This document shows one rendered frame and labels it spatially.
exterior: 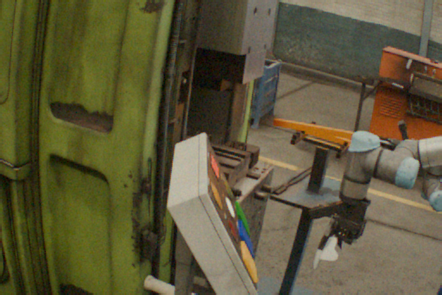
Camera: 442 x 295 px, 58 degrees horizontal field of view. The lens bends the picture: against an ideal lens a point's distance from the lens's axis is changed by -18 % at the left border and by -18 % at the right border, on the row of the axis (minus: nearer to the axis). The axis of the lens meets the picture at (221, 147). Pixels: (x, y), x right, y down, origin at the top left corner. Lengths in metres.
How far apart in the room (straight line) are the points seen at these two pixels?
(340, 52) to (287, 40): 1.13
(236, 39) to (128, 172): 0.49
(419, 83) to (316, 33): 4.78
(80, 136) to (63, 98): 0.16
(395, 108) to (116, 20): 4.02
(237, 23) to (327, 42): 7.88
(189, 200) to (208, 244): 0.10
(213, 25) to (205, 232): 0.70
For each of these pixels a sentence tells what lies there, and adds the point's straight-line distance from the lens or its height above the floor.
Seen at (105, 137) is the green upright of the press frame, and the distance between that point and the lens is 1.33.
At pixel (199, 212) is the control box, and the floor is 1.16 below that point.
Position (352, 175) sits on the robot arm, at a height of 1.19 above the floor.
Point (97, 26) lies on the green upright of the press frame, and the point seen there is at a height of 1.42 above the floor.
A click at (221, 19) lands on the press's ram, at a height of 1.47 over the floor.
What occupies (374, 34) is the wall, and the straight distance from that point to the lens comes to 9.03.
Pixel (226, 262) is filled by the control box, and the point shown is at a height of 1.05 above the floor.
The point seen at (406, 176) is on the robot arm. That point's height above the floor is 1.24.
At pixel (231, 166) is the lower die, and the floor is 0.99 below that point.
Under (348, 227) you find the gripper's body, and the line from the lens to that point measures 1.14.
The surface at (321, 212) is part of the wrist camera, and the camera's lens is 1.18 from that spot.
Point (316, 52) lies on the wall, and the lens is 9.29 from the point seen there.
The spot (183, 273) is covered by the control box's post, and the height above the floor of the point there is 0.90.
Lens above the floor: 1.57
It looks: 20 degrees down
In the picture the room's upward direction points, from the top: 8 degrees clockwise
